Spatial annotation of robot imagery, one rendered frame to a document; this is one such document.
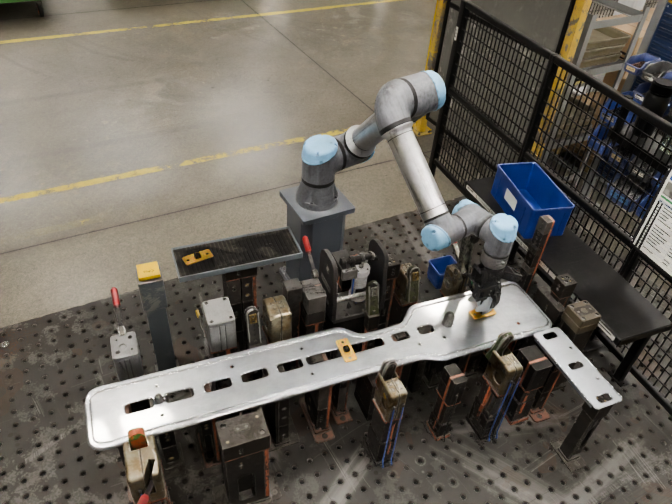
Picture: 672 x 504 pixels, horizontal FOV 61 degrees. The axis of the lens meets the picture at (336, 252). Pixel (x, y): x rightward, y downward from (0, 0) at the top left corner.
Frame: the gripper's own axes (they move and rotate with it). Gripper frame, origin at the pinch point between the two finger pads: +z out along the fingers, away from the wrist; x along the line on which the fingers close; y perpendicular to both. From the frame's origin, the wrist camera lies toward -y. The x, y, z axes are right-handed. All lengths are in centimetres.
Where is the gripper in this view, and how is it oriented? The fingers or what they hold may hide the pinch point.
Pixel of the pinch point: (483, 308)
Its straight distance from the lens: 186.3
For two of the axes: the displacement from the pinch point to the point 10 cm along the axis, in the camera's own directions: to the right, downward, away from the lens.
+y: -9.3, 2.0, -3.1
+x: 3.7, 6.2, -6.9
